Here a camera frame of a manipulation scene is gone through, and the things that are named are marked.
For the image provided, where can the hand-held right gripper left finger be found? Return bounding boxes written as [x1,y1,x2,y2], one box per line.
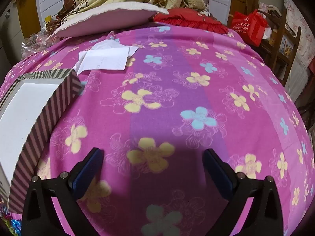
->
[21,147,104,236]

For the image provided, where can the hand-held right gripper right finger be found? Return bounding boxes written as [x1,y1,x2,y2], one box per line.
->
[202,149,284,236]

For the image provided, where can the striped cardboard box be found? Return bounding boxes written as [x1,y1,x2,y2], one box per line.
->
[0,69,83,213]

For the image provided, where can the heap of colourful bead jewelry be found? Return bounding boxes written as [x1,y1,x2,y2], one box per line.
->
[0,200,22,236]

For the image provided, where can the pink floral blanket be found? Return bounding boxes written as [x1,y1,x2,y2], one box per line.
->
[0,22,315,236]

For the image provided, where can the white paper sheet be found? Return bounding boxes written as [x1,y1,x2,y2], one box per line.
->
[74,50,129,75]
[92,39,139,57]

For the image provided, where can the wooden chair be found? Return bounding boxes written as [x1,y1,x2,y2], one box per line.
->
[246,2,302,86]

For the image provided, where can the clear plastic bag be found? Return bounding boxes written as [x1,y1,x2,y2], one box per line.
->
[21,28,58,59]

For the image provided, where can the red shopping bag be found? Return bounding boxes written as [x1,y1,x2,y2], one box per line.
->
[231,9,269,47]

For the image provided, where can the red frilled cushion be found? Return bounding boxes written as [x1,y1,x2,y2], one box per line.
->
[153,8,229,33]

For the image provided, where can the floral curtain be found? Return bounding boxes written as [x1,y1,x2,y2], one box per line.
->
[284,0,315,54]

